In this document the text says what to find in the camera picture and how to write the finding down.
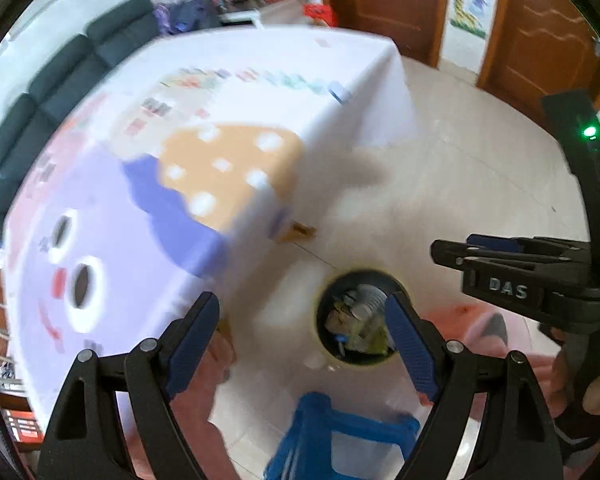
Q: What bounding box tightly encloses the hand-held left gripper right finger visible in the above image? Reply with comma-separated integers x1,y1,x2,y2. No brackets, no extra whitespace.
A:
384,292,566,480

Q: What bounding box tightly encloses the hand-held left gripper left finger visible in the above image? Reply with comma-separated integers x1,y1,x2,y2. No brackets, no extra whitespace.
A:
36,291,222,480

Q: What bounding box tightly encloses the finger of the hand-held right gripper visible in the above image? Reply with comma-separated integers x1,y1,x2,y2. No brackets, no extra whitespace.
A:
430,240,588,276
466,233,591,257

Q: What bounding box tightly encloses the black trash bin yellow rim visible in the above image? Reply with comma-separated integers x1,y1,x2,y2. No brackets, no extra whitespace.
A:
312,270,407,367

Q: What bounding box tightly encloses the orange plastic stool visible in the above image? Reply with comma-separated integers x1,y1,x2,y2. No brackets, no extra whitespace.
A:
422,302,556,411

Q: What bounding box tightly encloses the person's left leg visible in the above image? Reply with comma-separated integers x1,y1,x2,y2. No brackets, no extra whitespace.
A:
172,332,241,480

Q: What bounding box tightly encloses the blue plastic stool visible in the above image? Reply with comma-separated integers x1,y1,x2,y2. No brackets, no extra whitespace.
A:
264,392,421,480

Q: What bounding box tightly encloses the cartoon printed tablecloth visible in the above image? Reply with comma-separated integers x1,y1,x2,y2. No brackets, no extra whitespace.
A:
2,27,413,426

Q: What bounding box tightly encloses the brown wooden door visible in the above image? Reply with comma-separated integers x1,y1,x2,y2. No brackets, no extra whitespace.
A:
316,0,451,68
477,0,600,111

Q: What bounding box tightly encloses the dark teal sofa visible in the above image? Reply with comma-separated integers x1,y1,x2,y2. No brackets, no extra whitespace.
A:
0,0,171,241

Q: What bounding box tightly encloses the small red gift box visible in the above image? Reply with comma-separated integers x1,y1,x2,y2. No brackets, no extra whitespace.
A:
304,4,337,26

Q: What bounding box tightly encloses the white side table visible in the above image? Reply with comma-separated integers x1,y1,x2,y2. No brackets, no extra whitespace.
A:
220,0,326,28

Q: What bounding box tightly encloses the purple bag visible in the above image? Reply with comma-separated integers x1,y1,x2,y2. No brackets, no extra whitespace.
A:
155,0,226,36

